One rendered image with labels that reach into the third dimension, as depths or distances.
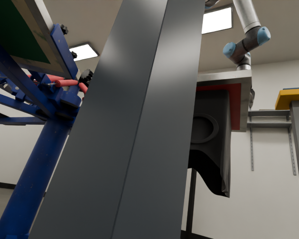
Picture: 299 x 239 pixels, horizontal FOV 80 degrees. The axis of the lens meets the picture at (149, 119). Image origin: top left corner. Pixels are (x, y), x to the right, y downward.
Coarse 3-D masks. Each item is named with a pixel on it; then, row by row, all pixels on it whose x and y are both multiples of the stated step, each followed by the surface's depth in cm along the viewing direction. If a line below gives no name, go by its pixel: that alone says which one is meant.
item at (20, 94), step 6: (54, 84) 125; (12, 90) 136; (18, 90) 139; (42, 90) 126; (48, 90) 127; (54, 90) 126; (60, 90) 129; (18, 96) 135; (24, 96) 139; (48, 96) 125; (54, 96) 125; (30, 102) 147; (54, 102) 137; (60, 102) 143; (60, 108) 146; (78, 108) 148; (72, 114) 154
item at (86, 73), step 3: (87, 69) 104; (84, 72) 104; (87, 72) 103; (90, 72) 102; (81, 75) 104; (84, 75) 102; (87, 75) 101; (90, 75) 102; (81, 78) 102; (84, 78) 102; (87, 78) 102; (90, 78) 103; (84, 81) 104
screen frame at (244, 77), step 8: (224, 72) 76; (232, 72) 75; (240, 72) 73; (248, 72) 72; (200, 80) 79; (208, 80) 78; (216, 80) 76; (224, 80) 75; (232, 80) 74; (240, 80) 74; (248, 80) 73; (248, 88) 77; (248, 96) 82; (248, 104) 88; (240, 112) 96; (240, 120) 104; (240, 128) 113
